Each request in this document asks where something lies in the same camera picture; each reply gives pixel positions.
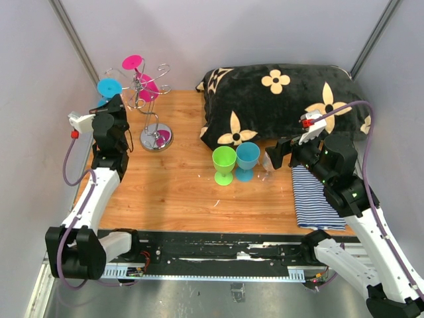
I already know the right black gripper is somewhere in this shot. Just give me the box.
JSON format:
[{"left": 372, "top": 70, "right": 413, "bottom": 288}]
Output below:
[{"left": 266, "top": 128, "right": 333, "bottom": 186}]

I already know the dark blue wine glass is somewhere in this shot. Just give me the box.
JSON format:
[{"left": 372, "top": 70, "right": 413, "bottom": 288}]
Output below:
[{"left": 97, "top": 78, "right": 123, "bottom": 107}]

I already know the clear wine glass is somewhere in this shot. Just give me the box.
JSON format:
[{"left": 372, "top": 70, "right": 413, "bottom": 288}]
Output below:
[{"left": 258, "top": 152, "right": 275, "bottom": 182}]

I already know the pink wine glass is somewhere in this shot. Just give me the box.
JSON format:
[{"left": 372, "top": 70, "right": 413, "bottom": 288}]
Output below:
[{"left": 122, "top": 54, "right": 159, "bottom": 103}]

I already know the light blue wine glass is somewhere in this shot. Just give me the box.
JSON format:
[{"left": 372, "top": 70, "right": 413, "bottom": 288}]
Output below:
[{"left": 235, "top": 142, "right": 260, "bottom": 182}]

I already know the green wine glass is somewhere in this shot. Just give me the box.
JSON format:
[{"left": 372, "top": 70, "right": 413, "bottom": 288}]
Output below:
[{"left": 212, "top": 146, "right": 237, "bottom": 186}]

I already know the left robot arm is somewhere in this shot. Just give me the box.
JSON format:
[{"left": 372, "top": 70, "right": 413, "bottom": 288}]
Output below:
[{"left": 45, "top": 94, "right": 142, "bottom": 284}]

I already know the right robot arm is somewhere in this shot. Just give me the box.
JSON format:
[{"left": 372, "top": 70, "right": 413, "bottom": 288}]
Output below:
[{"left": 264, "top": 135, "right": 423, "bottom": 317}]

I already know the chrome wine glass rack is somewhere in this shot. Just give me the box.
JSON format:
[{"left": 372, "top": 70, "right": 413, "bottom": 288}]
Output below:
[{"left": 102, "top": 64, "right": 174, "bottom": 152}]

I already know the blue striped cloth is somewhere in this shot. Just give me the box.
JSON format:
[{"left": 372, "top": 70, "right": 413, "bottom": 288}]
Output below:
[{"left": 291, "top": 166, "right": 346, "bottom": 231}]

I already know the black floral pillow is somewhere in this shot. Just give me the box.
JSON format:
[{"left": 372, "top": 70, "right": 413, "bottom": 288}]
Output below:
[{"left": 196, "top": 64, "right": 371, "bottom": 150}]

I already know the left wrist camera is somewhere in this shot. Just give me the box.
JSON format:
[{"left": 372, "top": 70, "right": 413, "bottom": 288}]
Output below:
[{"left": 68, "top": 111, "right": 95, "bottom": 139}]

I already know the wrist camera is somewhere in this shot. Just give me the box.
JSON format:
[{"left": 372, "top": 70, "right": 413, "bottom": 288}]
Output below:
[
  {"left": 68, "top": 111, "right": 95, "bottom": 139},
  {"left": 298, "top": 110, "right": 327, "bottom": 145}
]

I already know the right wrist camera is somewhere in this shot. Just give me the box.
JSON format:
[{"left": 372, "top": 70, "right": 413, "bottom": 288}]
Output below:
[{"left": 298, "top": 110, "right": 327, "bottom": 145}]

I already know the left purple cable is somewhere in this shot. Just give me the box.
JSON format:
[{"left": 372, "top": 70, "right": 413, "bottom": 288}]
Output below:
[{"left": 56, "top": 135, "right": 140, "bottom": 290}]

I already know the purple cable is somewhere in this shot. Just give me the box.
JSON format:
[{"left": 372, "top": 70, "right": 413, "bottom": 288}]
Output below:
[
  {"left": 314, "top": 100, "right": 424, "bottom": 299},
  {"left": 56, "top": 135, "right": 140, "bottom": 290}
]

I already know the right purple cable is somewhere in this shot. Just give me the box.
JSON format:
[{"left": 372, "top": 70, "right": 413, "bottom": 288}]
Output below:
[{"left": 314, "top": 100, "right": 424, "bottom": 299}]

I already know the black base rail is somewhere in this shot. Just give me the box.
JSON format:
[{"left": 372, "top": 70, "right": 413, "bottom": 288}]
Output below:
[{"left": 125, "top": 230, "right": 368, "bottom": 282}]

